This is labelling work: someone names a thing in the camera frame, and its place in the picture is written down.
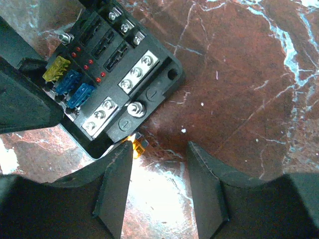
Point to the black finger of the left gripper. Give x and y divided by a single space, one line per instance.
24 105

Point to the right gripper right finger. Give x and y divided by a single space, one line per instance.
229 204

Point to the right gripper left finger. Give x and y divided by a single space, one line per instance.
87 204

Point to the orange blade fuse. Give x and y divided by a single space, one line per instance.
139 144

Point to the black fuse box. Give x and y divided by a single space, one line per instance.
109 74

